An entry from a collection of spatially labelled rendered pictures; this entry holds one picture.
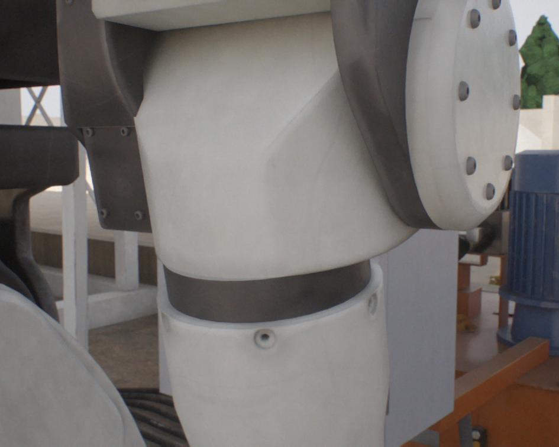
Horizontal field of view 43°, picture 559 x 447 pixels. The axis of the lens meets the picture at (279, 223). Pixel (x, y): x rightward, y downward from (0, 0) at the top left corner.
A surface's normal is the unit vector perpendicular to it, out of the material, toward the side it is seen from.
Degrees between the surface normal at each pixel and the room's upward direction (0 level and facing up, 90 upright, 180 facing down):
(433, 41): 76
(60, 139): 90
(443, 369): 90
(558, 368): 0
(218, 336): 101
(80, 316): 93
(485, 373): 0
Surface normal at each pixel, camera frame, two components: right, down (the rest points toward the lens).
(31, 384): 0.85, 0.06
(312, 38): -0.44, -0.48
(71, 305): -0.63, 0.11
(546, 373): 0.00, -0.99
